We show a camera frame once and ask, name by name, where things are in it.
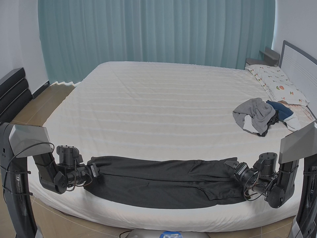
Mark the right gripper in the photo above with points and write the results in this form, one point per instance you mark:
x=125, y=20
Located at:
x=247, y=176

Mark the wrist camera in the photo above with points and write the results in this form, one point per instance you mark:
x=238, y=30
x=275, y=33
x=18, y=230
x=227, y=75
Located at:
x=240, y=168
x=93, y=170

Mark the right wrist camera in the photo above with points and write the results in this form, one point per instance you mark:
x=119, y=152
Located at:
x=240, y=168

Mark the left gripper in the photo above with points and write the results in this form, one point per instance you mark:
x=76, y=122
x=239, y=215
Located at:
x=81, y=176

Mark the white printed pillow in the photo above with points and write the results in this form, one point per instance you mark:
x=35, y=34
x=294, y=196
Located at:
x=277, y=83

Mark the grey bedside table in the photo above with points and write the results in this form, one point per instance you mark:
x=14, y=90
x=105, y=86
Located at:
x=268, y=54

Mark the blue-green curtain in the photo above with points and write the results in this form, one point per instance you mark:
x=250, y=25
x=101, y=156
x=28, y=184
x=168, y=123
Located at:
x=153, y=21

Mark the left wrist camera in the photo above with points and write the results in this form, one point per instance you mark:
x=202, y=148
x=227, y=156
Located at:
x=93, y=170

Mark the pile of clothes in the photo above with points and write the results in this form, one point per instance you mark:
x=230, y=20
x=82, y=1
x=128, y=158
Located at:
x=255, y=110

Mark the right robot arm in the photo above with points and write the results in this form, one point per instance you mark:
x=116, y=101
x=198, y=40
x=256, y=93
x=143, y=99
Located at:
x=292, y=167

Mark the bed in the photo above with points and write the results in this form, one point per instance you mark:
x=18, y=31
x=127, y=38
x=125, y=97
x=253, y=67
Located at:
x=161, y=108

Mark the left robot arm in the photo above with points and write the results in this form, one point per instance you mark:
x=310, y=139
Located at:
x=24, y=162

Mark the black T-shirt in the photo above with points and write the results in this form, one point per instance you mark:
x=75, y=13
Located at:
x=161, y=180

